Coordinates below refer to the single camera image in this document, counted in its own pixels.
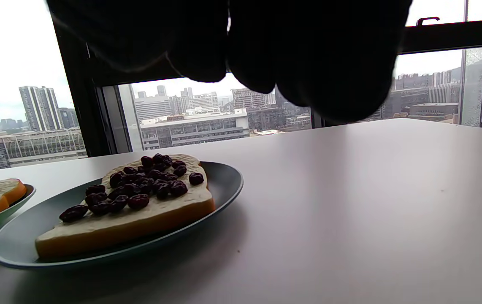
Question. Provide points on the person's right hand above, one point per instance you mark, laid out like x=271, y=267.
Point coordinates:
x=308, y=50

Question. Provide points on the dried cranberries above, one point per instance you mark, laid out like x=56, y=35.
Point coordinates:
x=139, y=185

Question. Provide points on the blue plate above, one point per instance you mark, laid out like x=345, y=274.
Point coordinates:
x=224, y=181

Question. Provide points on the light green plate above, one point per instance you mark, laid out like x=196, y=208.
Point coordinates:
x=9, y=211

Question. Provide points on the dark window frame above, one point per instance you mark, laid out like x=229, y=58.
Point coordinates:
x=80, y=105

